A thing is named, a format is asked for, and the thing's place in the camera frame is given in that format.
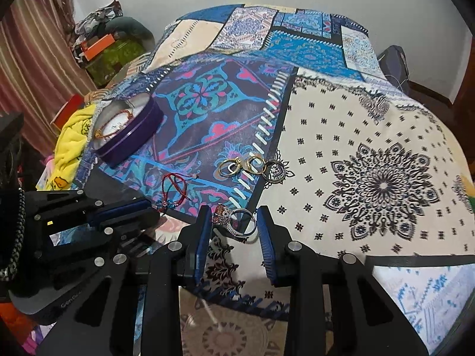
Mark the patterned plastic bag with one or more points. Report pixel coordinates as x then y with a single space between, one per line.
97 16

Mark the red box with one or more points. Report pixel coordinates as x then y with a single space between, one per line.
66 111

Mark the green bag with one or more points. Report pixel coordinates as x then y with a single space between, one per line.
115 59

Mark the patchwork printed blanket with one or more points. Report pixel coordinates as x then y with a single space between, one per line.
352 148

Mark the purple round tin box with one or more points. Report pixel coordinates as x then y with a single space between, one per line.
130 133

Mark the orange box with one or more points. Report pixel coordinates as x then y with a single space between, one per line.
97 46

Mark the grey-green cushion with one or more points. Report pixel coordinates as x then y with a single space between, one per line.
135 29

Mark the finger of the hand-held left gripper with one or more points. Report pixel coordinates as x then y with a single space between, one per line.
139 246
122 209

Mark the yellow cartoon blanket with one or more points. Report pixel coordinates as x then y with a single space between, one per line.
72 144

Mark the black box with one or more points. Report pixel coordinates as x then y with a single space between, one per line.
10 148

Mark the grey bag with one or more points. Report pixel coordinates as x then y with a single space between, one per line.
396 67

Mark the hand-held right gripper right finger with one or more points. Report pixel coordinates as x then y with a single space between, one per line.
265 244

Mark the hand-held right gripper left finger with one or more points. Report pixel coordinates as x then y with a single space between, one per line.
201 238

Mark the striped pink curtain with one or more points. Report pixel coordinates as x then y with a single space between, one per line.
33 63

